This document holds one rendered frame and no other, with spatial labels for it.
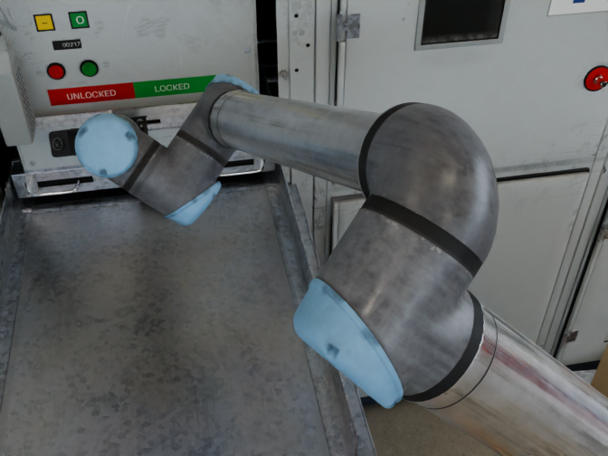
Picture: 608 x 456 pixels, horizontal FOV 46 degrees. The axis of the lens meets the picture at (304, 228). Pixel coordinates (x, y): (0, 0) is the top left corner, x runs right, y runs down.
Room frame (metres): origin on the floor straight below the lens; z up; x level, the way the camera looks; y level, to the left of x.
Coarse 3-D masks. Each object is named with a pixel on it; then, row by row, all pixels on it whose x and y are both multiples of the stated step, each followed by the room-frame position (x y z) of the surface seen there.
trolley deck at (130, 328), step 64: (256, 192) 1.22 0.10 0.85; (64, 256) 1.02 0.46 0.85; (128, 256) 1.02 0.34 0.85; (192, 256) 1.02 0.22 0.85; (256, 256) 1.02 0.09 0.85; (64, 320) 0.85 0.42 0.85; (128, 320) 0.85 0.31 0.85; (192, 320) 0.85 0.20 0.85; (256, 320) 0.85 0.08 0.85; (64, 384) 0.72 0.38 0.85; (128, 384) 0.72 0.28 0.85; (192, 384) 0.72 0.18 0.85; (256, 384) 0.72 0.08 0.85; (0, 448) 0.60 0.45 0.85; (64, 448) 0.60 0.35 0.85; (128, 448) 0.60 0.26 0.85; (192, 448) 0.60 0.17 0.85; (256, 448) 0.60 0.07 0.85; (320, 448) 0.60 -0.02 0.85
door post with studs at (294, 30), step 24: (288, 0) 1.25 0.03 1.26; (312, 0) 1.26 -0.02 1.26; (288, 24) 1.25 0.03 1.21; (312, 24) 1.26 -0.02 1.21; (288, 48) 1.25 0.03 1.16; (312, 48) 1.26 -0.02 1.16; (288, 72) 1.25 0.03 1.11; (312, 72) 1.26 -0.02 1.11; (288, 96) 1.25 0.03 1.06; (312, 96) 1.26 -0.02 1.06; (288, 168) 1.25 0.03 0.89
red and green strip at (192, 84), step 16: (160, 80) 1.25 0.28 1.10; (176, 80) 1.25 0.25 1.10; (192, 80) 1.26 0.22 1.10; (208, 80) 1.26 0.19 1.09; (64, 96) 1.21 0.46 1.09; (80, 96) 1.22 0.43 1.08; (96, 96) 1.22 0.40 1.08; (112, 96) 1.23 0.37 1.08; (128, 96) 1.23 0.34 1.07; (144, 96) 1.24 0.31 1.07
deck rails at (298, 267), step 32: (288, 192) 1.14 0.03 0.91; (0, 224) 1.03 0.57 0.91; (288, 224) 1.11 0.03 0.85; (0, 256) 0.98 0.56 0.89; (288, 256) 1.01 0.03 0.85; (0, 288) 0.92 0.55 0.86; (0, 320) 0.85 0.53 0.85; (0, 352) 0.78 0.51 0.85; (0, 384) 0.71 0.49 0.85; (320, 384) 0.71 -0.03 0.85; (352, 416) 0.61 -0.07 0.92; (352, 448) 0.59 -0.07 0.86
